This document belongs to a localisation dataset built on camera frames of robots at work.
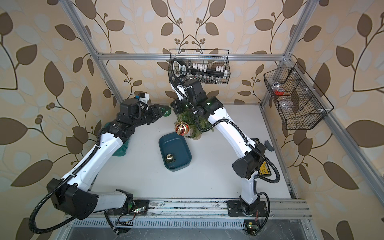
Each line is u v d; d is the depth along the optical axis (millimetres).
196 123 785
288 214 746
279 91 808
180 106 636
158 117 657
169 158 868
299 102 753
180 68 845
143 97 677
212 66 975
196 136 861
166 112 707
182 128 707
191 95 556
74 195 380
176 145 994
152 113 642
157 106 665
